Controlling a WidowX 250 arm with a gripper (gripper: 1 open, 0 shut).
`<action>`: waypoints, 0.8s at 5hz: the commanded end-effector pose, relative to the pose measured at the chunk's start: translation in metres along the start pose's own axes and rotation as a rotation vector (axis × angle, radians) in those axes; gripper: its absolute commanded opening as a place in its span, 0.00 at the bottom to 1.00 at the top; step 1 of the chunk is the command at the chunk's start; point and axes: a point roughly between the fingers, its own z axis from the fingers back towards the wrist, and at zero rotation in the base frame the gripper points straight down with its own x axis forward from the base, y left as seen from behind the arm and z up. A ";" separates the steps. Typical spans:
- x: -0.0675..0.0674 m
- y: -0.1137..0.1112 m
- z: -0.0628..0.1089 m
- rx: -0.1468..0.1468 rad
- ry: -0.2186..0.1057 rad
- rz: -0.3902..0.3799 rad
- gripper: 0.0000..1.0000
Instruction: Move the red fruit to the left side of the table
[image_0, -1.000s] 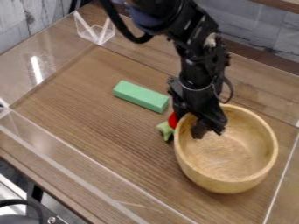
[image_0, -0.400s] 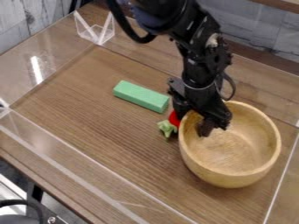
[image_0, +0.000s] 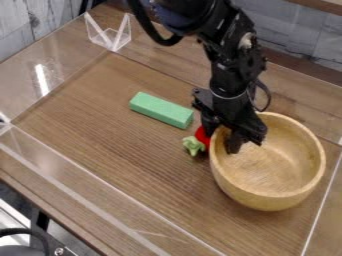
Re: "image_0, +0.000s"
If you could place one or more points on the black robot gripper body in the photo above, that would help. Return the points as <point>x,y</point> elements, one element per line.
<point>237,109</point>

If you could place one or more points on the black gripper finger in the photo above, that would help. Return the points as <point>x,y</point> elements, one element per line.
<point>241,136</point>
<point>210,119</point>

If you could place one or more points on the clear acrylic corner bracket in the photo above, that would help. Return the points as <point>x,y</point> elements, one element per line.
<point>109,38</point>

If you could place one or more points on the red plush strawberry fruit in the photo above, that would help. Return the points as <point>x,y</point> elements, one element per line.
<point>197,143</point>

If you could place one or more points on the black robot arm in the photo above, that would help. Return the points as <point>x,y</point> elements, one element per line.
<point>225,30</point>

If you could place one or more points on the clear acrylic enclosure wall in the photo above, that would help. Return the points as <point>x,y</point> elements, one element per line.
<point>107,171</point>

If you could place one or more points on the light wooden bowl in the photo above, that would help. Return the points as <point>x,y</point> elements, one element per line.
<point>270,177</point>

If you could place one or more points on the green rectangular foam block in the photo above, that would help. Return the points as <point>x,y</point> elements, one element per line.
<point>162,110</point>

